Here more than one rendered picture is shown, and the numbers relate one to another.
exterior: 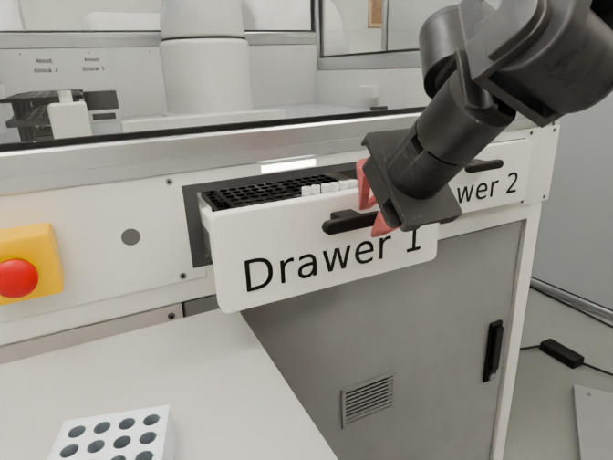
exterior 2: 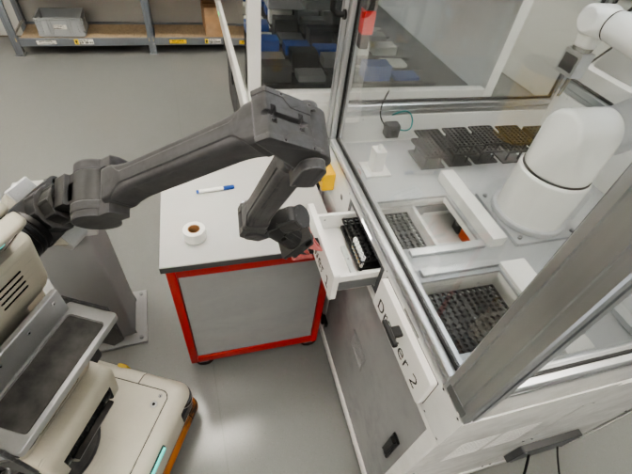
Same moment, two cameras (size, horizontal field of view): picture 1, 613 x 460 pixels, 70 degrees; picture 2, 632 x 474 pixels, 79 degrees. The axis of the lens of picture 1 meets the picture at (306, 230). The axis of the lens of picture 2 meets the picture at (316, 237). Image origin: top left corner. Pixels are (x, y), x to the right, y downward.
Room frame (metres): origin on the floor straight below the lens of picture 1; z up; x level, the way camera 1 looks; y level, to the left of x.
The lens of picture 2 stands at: (0.51, -0.79, 1.70)
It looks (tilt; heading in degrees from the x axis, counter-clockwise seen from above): 46 degrees down; 94
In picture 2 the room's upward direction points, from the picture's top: 8 degrees clockwise
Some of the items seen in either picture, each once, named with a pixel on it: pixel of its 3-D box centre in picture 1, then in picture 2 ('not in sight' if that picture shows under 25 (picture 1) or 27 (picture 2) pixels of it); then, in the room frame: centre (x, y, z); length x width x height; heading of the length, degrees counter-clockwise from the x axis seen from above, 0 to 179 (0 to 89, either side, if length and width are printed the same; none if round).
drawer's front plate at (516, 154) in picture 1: (464, 181); (401, 337); (0.72, -0.27, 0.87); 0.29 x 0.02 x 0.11; 115
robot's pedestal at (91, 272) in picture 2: not in sight; (88, 273); (-0.45, 0.02, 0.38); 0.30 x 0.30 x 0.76; 28
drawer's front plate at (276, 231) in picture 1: (337, 238); (320, 248); (0.48, -0.04, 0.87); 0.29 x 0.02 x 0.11; 115
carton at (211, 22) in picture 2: not in sight; (222, 17); (-1.15, 3.51, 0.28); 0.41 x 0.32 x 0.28; 28
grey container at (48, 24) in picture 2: not in sight; (62, 23); (-2.50, 2.78, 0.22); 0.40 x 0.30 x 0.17; 28
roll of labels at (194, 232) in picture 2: not in sight; (194, 232); (0.06, 0.01, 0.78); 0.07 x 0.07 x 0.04
